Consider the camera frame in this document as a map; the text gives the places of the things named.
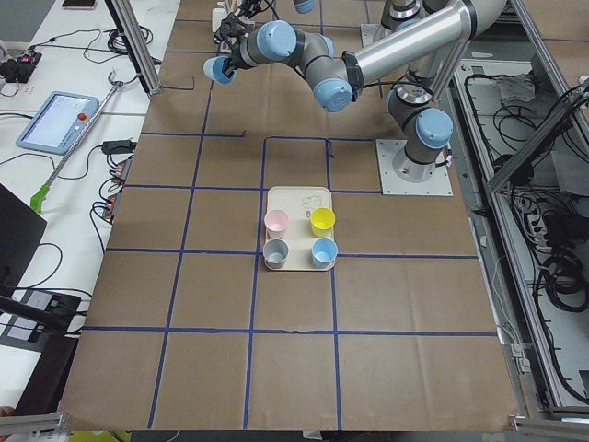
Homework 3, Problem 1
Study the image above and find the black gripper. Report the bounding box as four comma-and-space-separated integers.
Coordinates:
222, 36, 251, 77

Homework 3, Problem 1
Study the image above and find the light blue plastic cup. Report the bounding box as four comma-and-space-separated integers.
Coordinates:
203, 56, 236, 85

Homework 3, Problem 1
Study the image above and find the white plastic cup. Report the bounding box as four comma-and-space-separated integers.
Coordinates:
212, 7, 227, 33

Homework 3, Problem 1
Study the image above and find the pink plastic cup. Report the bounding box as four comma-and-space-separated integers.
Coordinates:
264, 209, 290, 238

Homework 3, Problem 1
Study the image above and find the yellow plastic cup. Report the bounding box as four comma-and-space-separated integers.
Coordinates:
310, 207, 336, 238

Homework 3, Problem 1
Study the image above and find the grey plastic cup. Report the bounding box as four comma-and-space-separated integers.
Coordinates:
262, 238, 290, 270

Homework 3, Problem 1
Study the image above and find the black power adapter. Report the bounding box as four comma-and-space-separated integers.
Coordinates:
101, 140, 137, 155

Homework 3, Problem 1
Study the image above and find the beige plastic tray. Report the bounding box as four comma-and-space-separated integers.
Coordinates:
264, 186, 335, 272

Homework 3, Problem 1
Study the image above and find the smartphone on table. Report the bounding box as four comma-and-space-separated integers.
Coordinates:
62, 0, 97, 10

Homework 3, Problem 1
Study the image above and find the blue teach pendant tablet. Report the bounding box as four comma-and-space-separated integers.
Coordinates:
16, 91, 99, 155

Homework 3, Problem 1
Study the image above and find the metal reacher grabber tool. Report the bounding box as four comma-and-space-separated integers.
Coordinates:
29, 69, 124, 214

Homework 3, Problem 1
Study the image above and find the black monitor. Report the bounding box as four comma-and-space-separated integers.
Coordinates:
0, 185, 47, 287

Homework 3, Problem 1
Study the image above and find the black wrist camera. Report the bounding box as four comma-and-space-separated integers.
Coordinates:
214, 13, 252, 46

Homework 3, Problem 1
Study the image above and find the white wire cup rack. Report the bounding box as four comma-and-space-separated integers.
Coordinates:
214, 1, 260, 53

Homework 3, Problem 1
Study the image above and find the aluminium frame post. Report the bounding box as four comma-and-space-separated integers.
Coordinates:
105, 0, 161, 97

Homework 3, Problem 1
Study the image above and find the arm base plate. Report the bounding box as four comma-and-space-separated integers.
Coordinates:
360, 24, 381, 47
375, 139, 453, 197

